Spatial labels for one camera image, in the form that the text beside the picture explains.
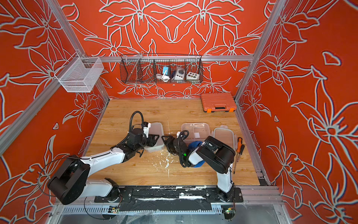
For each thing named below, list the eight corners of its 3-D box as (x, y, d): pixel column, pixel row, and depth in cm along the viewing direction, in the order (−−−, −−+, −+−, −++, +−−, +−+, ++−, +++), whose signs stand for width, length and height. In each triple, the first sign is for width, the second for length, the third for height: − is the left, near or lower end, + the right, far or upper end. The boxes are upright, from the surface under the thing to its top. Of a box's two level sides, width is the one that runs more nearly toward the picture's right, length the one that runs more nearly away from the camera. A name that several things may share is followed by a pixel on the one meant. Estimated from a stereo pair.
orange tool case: (203, 113, 111) (204, 109, 107) (200, 96, 124) (201, 92, 120) (236, 112, 111) (238, 109, 107) (230, 96, 123) (232, 92, 120)
